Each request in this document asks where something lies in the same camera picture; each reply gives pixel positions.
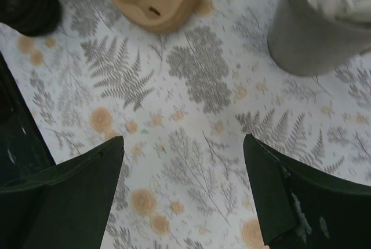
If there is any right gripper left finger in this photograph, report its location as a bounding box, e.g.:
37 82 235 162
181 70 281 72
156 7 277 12
1 136 124 248

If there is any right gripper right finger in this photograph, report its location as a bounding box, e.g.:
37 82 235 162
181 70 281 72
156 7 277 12
243 134 370 248

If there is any floral table mat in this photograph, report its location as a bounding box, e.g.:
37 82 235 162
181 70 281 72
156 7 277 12
1 0 370 248

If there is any grey straw holder cup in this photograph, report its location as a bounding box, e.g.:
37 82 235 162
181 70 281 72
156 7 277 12
267 0 370 76

